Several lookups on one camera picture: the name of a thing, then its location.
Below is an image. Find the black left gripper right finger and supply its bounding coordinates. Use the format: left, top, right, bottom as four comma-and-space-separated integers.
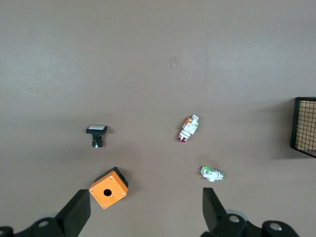
199, 187, 300, 237

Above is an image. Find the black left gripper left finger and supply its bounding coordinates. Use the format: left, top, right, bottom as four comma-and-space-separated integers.
0, 189, 91, 237

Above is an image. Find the red push button switch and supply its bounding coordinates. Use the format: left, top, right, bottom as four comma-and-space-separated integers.
177, 114, 200, 143

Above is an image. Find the black button white square cap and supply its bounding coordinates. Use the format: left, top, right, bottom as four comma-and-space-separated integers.
85, 124, 109, 149

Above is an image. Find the green push button switch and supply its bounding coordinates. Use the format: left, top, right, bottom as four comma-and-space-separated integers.
199, 165, 225, 183

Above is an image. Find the orange button enclosure box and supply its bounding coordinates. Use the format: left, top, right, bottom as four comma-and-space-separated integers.
88, 166, 129, 210

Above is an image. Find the black wire mesh basket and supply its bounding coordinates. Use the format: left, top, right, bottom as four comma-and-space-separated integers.
290, 96, 316, 158

